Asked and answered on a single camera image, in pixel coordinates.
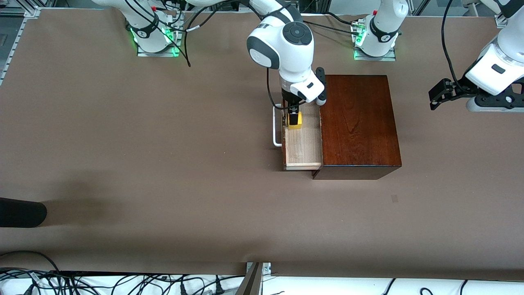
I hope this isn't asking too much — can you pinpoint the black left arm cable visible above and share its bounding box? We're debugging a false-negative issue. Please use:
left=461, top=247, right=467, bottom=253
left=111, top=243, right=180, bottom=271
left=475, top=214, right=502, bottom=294
left=440, top=0, right=461, bottom=84

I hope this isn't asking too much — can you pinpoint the wooden drawer with white handle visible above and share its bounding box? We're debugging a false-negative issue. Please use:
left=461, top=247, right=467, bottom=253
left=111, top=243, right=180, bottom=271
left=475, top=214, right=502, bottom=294
left=272, top=100, right=324, bottom=171

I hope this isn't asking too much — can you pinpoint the black rounded cylinder object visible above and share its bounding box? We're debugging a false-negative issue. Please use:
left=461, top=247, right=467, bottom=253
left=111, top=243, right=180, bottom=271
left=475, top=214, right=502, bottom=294
left=0, top=197, right=47, bottom=228

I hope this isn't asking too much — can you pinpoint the black looped floor cable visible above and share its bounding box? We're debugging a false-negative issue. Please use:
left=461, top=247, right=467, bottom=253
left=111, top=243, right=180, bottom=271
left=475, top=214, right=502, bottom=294
left=0, top=250, right=62, bottom=276

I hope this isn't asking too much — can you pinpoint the brown paper table cover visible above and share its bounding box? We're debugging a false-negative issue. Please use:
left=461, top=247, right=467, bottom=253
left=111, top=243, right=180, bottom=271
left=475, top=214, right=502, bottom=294
left=0, top=8, right=524, bottom=276

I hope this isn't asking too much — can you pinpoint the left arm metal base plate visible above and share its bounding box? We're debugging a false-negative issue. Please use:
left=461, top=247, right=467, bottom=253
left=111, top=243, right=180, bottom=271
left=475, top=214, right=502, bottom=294
left=354, top=46, right=397, bottom=62

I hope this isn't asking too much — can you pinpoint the aluminium frame rail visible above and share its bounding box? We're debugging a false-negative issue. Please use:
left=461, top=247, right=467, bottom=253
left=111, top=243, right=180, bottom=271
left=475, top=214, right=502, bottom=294
left=0, top=6, right=41, bottom=86

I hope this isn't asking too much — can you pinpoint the dark brown wooden cabinet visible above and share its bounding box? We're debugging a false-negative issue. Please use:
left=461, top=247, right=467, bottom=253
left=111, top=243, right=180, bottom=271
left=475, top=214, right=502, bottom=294
left=312, top=75, right=402, bottom=180

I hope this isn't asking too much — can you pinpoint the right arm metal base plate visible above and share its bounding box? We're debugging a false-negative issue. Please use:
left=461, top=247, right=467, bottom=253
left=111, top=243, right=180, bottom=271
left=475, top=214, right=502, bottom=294
left=137, top=12, right=181, bottom=57

